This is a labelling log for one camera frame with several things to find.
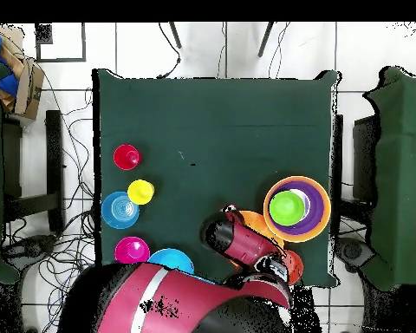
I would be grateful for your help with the small green bowl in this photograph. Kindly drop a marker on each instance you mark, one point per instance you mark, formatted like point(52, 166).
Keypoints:
point(287, 208)

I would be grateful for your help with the purple bowl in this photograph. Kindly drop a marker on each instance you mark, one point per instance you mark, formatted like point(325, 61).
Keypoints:
point(319, 208)

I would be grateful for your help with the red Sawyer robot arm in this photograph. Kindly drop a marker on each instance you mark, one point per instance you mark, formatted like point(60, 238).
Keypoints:
point(194, 298)

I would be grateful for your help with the deep blue bowl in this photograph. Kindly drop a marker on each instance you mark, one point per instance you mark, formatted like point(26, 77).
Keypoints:
point(171, 258)

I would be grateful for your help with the small orange bowl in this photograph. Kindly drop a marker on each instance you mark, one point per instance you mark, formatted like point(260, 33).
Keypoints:
point(296, 265)

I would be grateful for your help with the yellow cup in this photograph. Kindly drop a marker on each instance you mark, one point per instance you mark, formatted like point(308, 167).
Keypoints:
point(140, 192)

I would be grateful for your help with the dark green tablecloth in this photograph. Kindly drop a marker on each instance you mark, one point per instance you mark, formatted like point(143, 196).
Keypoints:
point(194, 114)

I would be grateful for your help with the small pink bowl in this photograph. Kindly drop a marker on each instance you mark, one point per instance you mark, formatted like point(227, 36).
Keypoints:
point(131, 251)

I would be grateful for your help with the shallow blue bowl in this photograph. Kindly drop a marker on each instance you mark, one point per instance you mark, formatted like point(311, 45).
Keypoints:
point(119, 216)

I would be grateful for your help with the red cup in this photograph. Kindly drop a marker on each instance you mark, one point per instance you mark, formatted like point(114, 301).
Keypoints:
point(124, 158)

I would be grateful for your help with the black tripod leg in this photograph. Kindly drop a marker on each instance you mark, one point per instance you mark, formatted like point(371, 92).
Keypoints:
point(265, 40)
point(175, 34)

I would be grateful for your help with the black bench stand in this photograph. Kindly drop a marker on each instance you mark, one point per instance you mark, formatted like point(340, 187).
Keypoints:
point(53, 156)

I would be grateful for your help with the cardboard box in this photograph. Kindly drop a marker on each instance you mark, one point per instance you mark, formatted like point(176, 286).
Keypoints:
point(29, 90)

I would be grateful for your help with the black pedestal foot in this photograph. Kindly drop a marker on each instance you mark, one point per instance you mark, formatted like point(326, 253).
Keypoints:
point(352, 250)
point(31, 248)

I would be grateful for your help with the black square floor frame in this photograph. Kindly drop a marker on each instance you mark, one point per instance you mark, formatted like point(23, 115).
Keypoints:
point(60, 60)

